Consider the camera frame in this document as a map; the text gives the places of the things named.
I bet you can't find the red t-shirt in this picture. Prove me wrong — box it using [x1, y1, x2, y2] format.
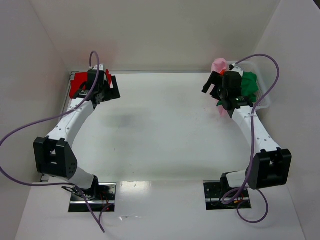
[69, 69, 113, 99]

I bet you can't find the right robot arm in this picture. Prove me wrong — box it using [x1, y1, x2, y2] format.
[202, 71, 292, 190]

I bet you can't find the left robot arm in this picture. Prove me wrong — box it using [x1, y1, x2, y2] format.
[33, 69, 121, 199]

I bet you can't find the pink t-shirt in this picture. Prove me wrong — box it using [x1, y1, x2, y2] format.
[211, 58, 228, 74]

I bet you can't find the green t-shirt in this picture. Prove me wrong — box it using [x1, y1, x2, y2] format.
[216, 71, 259, 107]

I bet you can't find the white plastic basket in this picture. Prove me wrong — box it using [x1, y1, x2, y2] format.
[226, 60, 273, 111]

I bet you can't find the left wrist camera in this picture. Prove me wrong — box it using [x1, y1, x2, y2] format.
[90, 63, 105, 72]

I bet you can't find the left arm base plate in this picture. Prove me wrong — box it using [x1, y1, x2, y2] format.
[64, 183, 117, 213]

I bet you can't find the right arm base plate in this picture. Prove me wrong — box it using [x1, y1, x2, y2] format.
[203, 180, 252, 211]

